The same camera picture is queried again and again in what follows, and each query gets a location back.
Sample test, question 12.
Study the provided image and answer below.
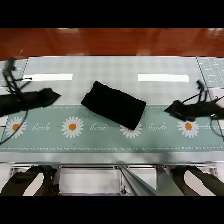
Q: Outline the silver frame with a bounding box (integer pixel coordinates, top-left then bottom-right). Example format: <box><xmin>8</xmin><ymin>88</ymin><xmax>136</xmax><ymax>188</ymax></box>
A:
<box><xmin>0</xmin><ymin>56</ymin><xmax>224</xmax><ymax>197</ymax></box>

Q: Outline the black cable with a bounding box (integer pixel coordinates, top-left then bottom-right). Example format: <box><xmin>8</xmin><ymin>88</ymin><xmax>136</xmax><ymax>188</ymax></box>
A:
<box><xmin>0</xmin><ymin>109</ymin><xmax>30</xmax><ymax>146</ymax></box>
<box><xmin>216</xmin><ymin>114</ymin><xmax>224</xmax><ymax>142</ymax></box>

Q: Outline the black T-shirt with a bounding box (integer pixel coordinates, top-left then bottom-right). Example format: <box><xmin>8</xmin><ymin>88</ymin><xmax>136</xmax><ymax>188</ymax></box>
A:
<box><xmin>80</xmin><ymin>80</ymin><xmax>148</xmax><ymax>131</ymax></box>

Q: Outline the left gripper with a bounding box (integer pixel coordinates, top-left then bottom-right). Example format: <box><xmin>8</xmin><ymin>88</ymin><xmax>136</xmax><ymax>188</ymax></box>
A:
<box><xmin>19</xmin><ymin>87</ymin><xmax>52</xmax><ymax>111</ymax></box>

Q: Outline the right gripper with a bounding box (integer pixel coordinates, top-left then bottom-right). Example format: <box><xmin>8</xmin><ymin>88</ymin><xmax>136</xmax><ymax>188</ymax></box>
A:
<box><xmin>171</xmin><ymin>99</ymin><xmax>198</xmax><ymax>121</ymax></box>

